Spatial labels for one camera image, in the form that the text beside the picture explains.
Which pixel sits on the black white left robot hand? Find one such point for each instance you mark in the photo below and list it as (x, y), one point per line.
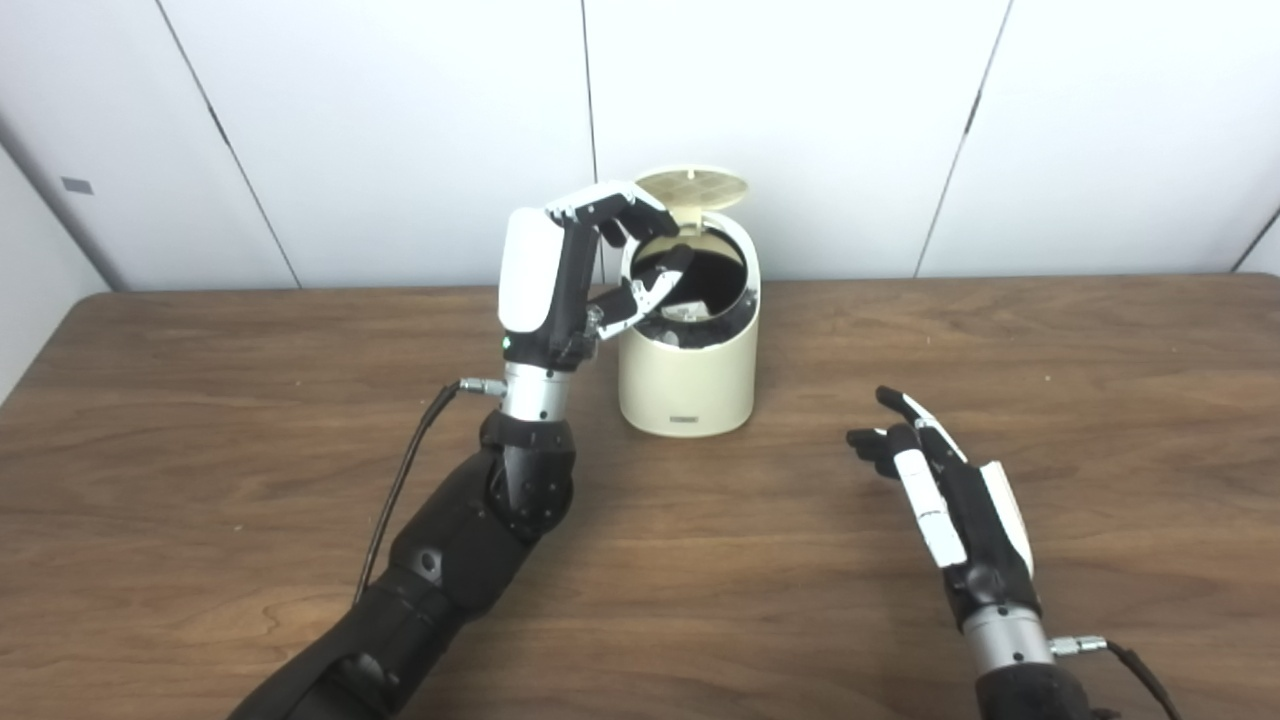
(540, 280)

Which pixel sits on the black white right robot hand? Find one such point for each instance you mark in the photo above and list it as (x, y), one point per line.
(975, 530)

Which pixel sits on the round cream bin lid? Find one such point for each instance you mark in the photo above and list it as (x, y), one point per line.
(692, 187)

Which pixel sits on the cream-colored bin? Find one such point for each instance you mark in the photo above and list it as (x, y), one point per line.
(690, 385)

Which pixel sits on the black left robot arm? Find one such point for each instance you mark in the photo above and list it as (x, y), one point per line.
(460, 550)

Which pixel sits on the grey wall label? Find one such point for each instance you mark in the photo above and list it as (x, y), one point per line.
(77, 185)

